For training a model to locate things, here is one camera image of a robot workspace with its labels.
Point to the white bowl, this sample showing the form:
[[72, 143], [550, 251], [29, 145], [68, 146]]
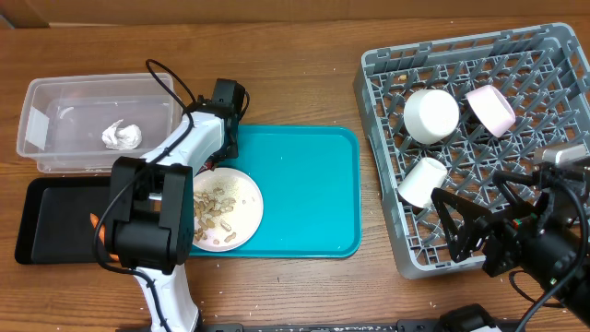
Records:
[[430, 115]]

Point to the large white plate with peanuts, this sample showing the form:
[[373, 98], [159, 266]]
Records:
[[229, 208]]

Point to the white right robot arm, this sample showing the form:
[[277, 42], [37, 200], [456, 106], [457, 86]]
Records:
[[571, 291]]

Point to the grey dishwasher rack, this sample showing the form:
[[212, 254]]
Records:
[[541, 71]]

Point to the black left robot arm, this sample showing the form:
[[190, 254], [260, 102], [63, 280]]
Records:
[[149, 222]]

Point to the orange carrot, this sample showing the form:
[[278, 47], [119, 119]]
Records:
[[94, 219]]

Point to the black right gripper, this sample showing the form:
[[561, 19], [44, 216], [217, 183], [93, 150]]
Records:
[[515, 231]]

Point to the clear plastic bin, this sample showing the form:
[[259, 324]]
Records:
[[63, 118]]

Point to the white paper cup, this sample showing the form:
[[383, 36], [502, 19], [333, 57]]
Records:
[[419, 183]]

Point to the white tissue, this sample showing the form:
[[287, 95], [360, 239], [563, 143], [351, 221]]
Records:
[[121, 138]]

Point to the black waste tray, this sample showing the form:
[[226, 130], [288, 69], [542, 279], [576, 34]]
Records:
[[55, 226]]

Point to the teal plastic tray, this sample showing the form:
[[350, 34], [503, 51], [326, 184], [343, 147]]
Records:
[[309, 177]]

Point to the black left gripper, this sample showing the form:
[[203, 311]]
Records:
[[230, 151]]

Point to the red snack wrapper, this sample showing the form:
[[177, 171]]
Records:
[[209, 165]]

